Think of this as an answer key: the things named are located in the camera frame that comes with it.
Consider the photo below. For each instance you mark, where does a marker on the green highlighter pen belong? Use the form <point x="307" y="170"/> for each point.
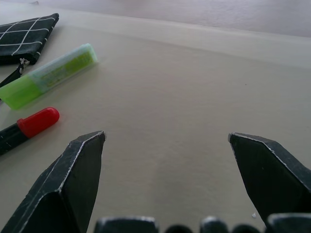
<point x="48" y="75"/>

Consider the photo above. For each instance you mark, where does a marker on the black marker with red cap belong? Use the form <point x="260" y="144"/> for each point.
<point x="29" y="128"/>

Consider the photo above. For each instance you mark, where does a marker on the black checkered pencil pouch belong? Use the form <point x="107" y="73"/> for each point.
<point x="23" y="37"/>

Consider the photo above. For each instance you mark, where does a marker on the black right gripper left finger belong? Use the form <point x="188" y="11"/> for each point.
<point x="70" y="184"/>

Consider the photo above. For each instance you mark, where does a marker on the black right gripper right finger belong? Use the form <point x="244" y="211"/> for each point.
<point x="269" y="177"/>

